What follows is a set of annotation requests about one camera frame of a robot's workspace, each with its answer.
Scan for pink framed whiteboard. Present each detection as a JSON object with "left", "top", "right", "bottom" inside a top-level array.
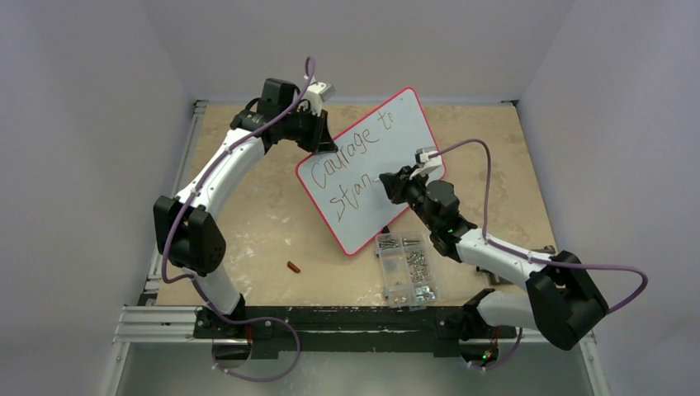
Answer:
[{"left": 296, "top": 87, "right": 438, "bottom": 256}]

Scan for brown marker cap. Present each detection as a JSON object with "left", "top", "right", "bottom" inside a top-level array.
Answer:
[{"left": 286, "top": 262, "right": 301, "bottom": 274}]

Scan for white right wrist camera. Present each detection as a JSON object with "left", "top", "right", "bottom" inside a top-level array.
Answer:
[{"left": 409, "top": 146, "right": 442, "bottom": 180}]

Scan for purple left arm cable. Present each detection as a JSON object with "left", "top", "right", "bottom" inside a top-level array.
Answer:
[{"left": 159, "top": 56, "right": 317, "bottom": 329}]

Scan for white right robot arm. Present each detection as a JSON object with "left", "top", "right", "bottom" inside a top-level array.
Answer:
[{"left": 378, "top": 166, "right": 612, "bottom": 351}]

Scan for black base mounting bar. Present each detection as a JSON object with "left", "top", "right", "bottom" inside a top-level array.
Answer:
[{"left": 193, "top": 306, "right": 517, "bottom": 359}]

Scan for aluminium table frame rail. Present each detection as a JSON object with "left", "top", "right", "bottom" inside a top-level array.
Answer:
[{"left": 97, "top": 100, "right": 243, "bottom": 395}]

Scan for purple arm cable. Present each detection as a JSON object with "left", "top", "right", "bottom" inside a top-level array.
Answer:
[
  {"left": 159, "top": 56, "right": 317, "bottom": 329},
  {"left": 434, "top": 138, "right": 650, "bottom": 316}
]

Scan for clear screw organizer box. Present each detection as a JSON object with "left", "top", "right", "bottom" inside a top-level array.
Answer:
[{"left": 375, "top": 231, "right": 442, "bottom": 310}]

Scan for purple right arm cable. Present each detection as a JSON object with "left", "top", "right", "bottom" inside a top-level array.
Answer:
[{"left": 434, "top": 138, "right": 650, "bottom": 316}]

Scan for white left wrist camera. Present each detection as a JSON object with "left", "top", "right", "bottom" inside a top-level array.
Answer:
[{"left": 300, "top": 79, "right": 335, "bottom": 116}]

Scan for black metal bracket tool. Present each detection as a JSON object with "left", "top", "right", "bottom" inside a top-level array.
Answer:
[{"left": 464, "top": 244, "right": 551, "bottom": 290}]

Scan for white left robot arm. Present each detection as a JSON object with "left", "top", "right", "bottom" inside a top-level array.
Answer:
[{"left": 153, "top": 76, "right": 338, "bottom": 337}]

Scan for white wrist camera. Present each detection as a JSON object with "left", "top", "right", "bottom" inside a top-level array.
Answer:
[
  {"left": 300, "top": 79, "right": 335, "bottom": 116},
  {"left": 409, "top": 146, "right": 442, "bottom": 180}
]

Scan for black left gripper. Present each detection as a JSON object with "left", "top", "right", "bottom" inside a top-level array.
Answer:
[{"left": 281, "top": 106, "right": 335, "bottom": 154}]

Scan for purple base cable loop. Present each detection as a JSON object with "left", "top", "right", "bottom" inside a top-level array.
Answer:
[{"left": 211, "top": 317, "right": 300, "bottom": 384}]

